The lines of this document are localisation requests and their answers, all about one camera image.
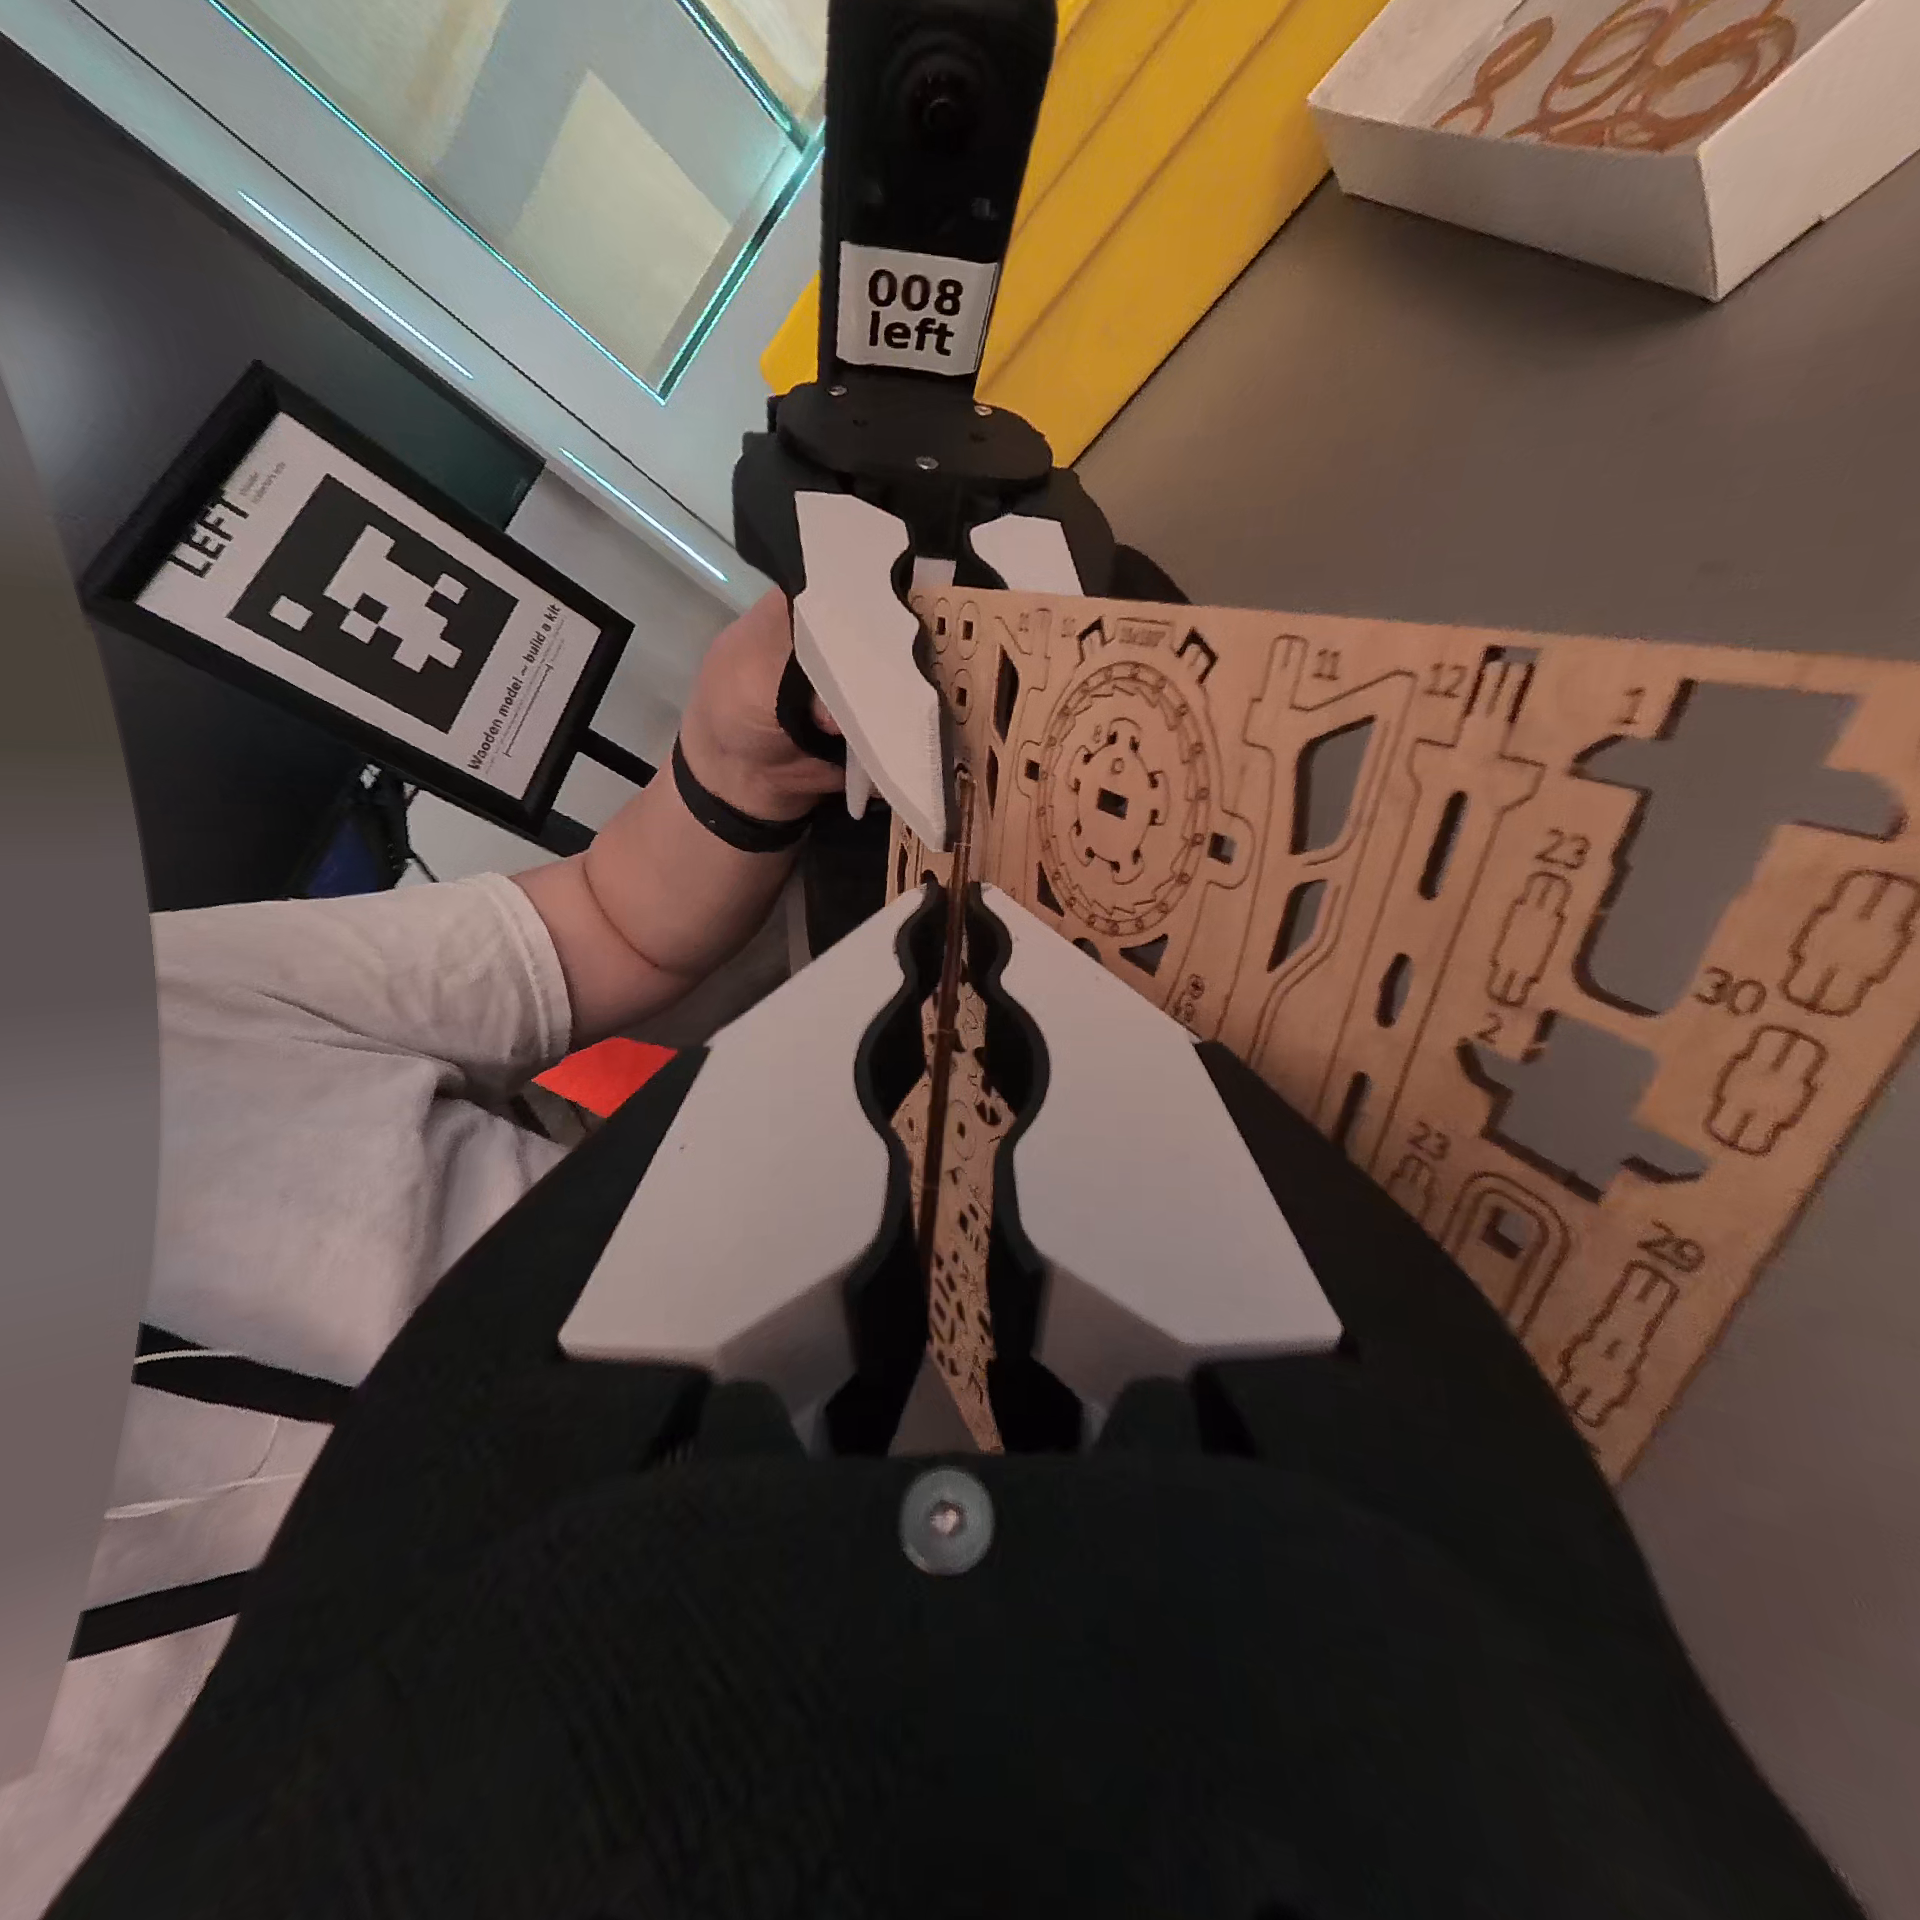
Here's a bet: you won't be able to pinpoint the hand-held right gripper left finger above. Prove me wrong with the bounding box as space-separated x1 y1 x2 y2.
558 884 939 1453

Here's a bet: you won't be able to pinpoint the person's left forearm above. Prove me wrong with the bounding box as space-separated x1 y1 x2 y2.
487 780 819 1044

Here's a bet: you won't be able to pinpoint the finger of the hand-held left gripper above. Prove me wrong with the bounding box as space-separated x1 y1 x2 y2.
907 514 1087 601
790 491 952 853

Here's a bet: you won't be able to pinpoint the black harness strap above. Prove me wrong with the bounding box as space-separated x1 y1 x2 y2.
66 1320 360 1659

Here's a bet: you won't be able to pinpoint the glass window panel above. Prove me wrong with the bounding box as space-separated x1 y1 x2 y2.
60 0 828 401

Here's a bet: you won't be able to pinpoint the black wristband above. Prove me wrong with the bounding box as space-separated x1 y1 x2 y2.
669 732 819 854

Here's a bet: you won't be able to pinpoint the small wooden parts sheet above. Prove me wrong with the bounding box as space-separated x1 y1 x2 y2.
892 780 1038 1453

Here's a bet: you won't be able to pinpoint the person's left hand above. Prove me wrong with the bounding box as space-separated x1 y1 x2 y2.
682 589 848 842

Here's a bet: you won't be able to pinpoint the wooden ring offcuts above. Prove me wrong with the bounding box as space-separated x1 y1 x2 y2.
1424 0 1800 153

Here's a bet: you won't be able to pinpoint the white cardboard box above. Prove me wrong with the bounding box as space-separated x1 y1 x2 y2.
1307 0 1920 301

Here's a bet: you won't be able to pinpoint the large wooden parts sheet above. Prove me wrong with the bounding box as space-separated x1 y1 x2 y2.
884 587 1920 1489

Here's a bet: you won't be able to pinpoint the red plastic object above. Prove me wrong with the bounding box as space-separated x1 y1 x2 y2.
533 1043 677 1121

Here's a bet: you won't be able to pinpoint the yellow plastic bin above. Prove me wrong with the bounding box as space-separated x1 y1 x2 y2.
762 0 1389 467

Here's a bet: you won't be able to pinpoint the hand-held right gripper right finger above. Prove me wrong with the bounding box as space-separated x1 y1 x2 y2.
966 882 1343 1453

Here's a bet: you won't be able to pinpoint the framed marker sign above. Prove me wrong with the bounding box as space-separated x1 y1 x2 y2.
82 358 636 858

